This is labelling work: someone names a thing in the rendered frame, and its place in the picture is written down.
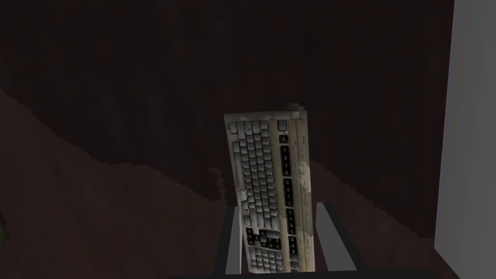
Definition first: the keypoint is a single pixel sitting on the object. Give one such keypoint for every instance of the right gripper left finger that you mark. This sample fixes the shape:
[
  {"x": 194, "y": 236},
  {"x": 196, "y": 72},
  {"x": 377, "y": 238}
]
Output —
[{"x": 232, "y": 248}]

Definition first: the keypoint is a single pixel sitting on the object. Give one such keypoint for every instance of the beige computer keyboard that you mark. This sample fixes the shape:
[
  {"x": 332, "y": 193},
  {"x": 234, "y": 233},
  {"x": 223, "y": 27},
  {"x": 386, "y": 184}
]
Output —
[{"x": 271, "y": 186}]

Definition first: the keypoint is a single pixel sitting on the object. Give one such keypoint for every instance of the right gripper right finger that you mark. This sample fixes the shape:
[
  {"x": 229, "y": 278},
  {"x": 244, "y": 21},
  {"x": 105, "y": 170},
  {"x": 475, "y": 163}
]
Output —
[{"x": 335, "y": 244}]

